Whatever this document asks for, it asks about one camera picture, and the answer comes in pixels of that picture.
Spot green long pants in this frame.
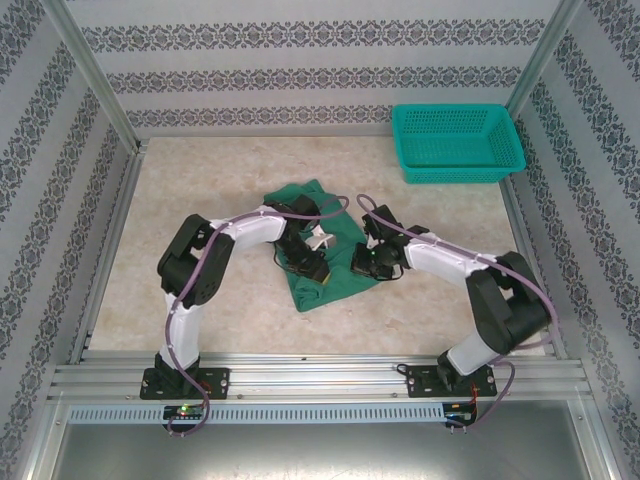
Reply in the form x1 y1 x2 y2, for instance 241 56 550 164
263 180 382 314

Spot teal plastic basket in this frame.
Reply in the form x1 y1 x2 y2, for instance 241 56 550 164
391 103 528 185

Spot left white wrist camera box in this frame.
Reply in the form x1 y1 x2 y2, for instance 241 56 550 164
303 230 337 252

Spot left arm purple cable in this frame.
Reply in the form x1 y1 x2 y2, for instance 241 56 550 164
164 194 352 439

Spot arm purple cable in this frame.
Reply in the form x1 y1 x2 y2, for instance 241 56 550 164
164 194 352 439
355 193 559 437

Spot aluminium mounting rail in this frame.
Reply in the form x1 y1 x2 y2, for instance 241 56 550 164
48 351 587 403

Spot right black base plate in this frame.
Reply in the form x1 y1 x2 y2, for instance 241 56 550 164
405 363 497 400

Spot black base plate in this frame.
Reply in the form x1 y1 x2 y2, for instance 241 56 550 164
139 367 232 401
405 363 497 400

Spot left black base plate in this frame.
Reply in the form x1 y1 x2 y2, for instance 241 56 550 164
139 367 232 401

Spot slotted grey cable duct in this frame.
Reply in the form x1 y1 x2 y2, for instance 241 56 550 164
67 402 447 425

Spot right aluminium side rail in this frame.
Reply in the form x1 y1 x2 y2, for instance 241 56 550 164
499 177 569 360

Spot aluminium side rail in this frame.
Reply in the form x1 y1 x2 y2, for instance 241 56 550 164
68 142 147 365
499 177 569 360

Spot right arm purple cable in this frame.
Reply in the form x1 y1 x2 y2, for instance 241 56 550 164
355 193 559 437

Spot left aluminium side rail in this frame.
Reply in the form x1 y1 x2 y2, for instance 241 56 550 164
68 142 147 365

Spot right aluminium frame post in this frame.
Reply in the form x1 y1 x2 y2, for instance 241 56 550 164
503 0 584 121

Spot aluminium frame post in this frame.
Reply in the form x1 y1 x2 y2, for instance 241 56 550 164
42 0 147 154
503 0 584 121

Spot left aluminium frame post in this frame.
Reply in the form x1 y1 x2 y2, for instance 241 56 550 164
42 0 147 154

